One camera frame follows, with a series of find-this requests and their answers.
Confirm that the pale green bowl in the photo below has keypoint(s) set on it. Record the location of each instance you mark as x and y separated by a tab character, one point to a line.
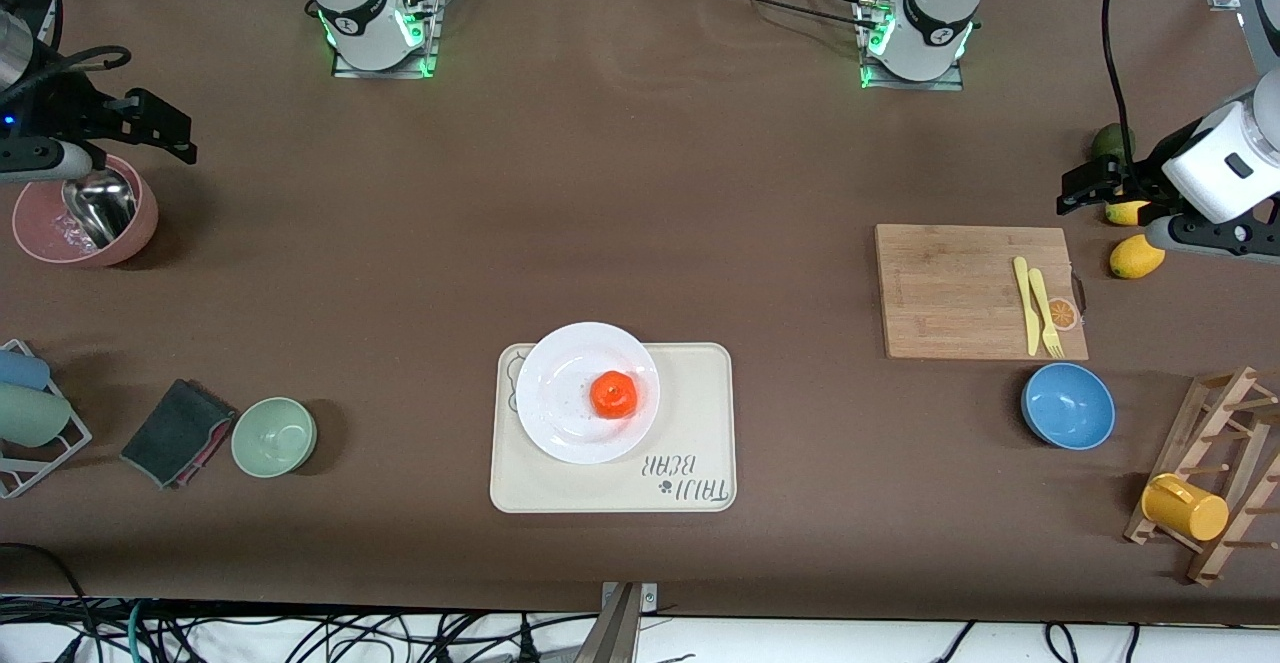
273	437

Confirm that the wooden peg mug rack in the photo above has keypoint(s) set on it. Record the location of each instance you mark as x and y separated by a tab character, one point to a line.
1205	568

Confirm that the orange fruit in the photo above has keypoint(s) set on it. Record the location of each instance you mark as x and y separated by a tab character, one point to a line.
614	395

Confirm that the metal scoop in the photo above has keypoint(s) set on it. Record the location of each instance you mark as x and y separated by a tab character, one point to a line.
100	211

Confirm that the pink bowl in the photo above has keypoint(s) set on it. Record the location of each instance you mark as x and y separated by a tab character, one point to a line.
140	223

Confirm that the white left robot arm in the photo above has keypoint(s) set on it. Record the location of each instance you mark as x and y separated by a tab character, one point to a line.
940	3

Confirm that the dark grey folded cloth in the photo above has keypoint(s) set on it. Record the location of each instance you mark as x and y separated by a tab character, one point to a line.
175	433

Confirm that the aluminium arm base plate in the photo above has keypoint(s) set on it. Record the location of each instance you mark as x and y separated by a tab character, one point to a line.
910	85
430	33

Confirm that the wooden cutting board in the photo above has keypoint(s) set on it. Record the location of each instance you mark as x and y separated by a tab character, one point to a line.
930	293

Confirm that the yellow lemon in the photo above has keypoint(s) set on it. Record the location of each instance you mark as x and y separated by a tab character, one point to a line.
1137	257
1126	213

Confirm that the dark green fruit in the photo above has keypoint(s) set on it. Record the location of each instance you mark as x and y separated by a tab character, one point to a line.
1108	141

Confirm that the clear ice cubes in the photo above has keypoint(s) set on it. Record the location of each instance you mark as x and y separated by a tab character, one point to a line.
68	235

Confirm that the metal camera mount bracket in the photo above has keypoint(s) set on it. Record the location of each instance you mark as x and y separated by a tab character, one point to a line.
625	633

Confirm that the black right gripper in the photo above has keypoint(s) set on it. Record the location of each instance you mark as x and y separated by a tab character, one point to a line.
72	111

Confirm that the pale green cup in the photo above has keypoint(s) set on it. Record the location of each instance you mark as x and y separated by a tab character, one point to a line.
30	415

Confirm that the cream bear print tray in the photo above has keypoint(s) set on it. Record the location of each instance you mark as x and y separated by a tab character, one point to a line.
690	413

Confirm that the yellow plastic knife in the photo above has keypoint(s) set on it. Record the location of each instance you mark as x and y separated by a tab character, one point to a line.
1027	313

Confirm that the yellow mug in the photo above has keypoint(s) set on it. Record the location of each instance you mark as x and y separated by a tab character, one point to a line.
1185	510

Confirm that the light blue cup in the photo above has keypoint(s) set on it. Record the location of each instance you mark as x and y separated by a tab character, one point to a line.
20	370

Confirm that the blue bowl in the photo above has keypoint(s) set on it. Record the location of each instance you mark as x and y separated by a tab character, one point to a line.
1068	406

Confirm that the white round plate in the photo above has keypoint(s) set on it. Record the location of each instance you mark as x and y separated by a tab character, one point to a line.
560	413

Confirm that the orange slice disc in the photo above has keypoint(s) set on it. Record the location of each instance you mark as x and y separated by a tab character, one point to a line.
1064	315

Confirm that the yellow plastic fork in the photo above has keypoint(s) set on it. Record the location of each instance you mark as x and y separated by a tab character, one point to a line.
1042	303

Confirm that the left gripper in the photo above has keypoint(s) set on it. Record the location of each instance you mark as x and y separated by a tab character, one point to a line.
1138	178

